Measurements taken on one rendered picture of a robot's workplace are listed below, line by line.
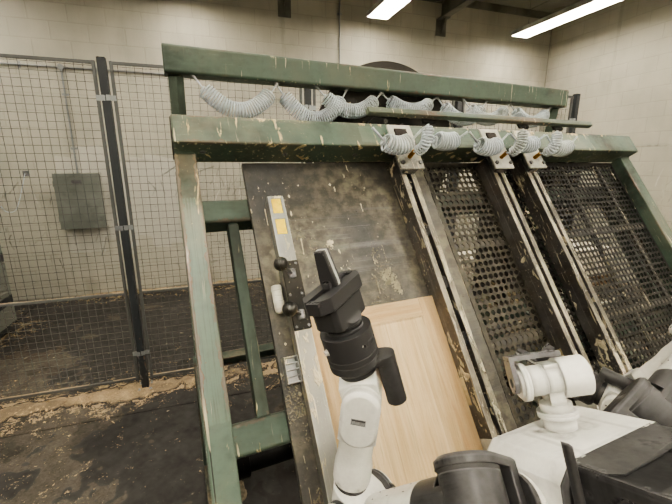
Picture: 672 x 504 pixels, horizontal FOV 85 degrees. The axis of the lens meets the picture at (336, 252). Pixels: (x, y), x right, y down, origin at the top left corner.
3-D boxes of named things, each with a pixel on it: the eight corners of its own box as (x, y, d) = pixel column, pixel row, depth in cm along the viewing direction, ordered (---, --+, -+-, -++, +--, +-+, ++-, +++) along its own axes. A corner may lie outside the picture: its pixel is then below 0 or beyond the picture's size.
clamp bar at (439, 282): (486, 488, 104) (558, 505, 83) (374, 143, 142) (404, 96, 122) (512, 476, 108) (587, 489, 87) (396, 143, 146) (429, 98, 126)
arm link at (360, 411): (349, 358, 67) (342, 417, 71) (342, 391, 58) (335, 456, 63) (384, 364, 66) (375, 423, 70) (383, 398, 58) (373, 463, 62)
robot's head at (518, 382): (577, 398, 60) (563, 350, 61) (522, 405, 60) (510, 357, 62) (560, 393, 66) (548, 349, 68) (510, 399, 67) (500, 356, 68)
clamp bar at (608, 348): (622, 425, 129) (703, 426, 108) (495, 146, 167) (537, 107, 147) (639, 417, 133) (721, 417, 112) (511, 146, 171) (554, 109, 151)
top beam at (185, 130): (173, 163, 111) (171, 141, 103) (170, 135, 115) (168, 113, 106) (620, 163, 198) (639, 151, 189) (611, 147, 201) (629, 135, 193)
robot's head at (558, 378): (603, 413, 59) (589, 357, 60) (537, 421, 60) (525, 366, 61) (581, 401, 65) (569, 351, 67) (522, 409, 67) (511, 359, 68)
